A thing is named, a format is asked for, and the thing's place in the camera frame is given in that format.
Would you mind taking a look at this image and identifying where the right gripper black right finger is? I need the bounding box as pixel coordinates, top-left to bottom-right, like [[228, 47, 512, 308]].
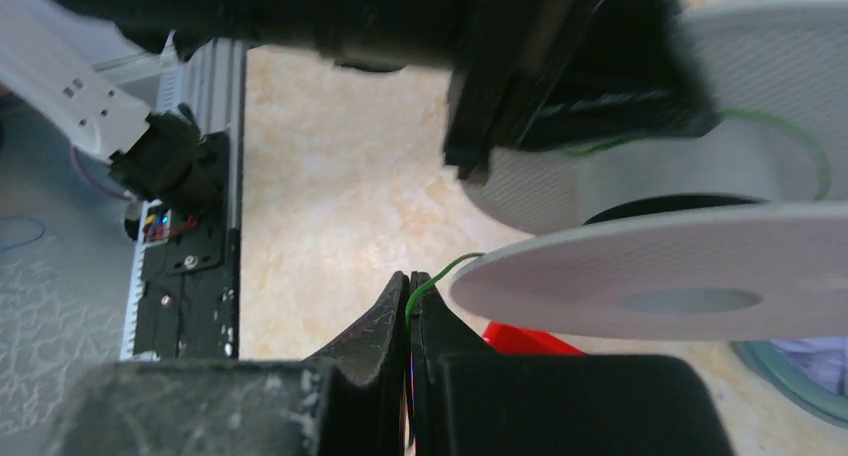
[[408, 272, 733, 455]]

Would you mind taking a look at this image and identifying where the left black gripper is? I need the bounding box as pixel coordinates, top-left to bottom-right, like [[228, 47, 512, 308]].
[[442, 0, 720, 183]]

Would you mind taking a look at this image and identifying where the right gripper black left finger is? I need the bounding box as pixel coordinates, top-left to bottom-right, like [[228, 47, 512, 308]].
[[46, 272, 410, 455]]

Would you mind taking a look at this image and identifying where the grey plastic cable spool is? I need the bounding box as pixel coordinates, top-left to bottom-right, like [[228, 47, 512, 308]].
[[450, 0, 847, 341]]

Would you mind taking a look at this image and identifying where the thin green cable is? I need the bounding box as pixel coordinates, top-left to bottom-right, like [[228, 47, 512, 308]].
[[404, 108, 833, 328]]

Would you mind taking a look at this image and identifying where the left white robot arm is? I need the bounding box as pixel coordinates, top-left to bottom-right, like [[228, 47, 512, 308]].
[[1, 0, 718, 211]]

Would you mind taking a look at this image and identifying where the red plastic bin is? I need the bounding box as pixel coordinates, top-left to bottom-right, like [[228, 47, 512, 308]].
[[482, 322, 584, 356]]

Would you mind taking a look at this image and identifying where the teal plastic basin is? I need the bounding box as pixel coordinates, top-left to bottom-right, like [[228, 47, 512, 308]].
[[729, 341, 847, 429]]

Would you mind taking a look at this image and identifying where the purple cloth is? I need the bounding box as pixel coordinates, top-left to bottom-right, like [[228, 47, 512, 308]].
[[771, 336, 847, 396]]

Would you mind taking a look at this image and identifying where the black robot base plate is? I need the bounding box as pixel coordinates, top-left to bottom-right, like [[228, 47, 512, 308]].
[[131, 132, 240, 361]]

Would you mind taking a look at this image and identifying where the grey slotted cable duct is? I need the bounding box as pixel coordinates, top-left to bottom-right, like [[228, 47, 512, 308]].
[[118, 200, 161, 361]]

